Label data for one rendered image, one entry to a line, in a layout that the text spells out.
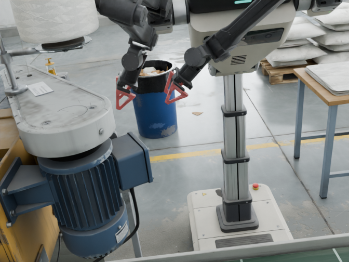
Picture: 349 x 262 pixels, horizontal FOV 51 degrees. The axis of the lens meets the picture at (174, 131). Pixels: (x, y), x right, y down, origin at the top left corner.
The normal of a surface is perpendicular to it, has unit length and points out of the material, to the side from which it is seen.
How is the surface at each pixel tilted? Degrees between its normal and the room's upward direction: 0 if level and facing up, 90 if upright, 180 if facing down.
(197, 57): 70
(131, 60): 81
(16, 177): 0
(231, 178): 90
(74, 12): 88
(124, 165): 90
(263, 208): 0
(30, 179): 0
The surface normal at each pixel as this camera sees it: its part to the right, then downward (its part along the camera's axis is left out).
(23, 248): 0.99, -0.11
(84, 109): -0.10, -0.88
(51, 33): 0.11, 0.53
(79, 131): 0.51, 0.36
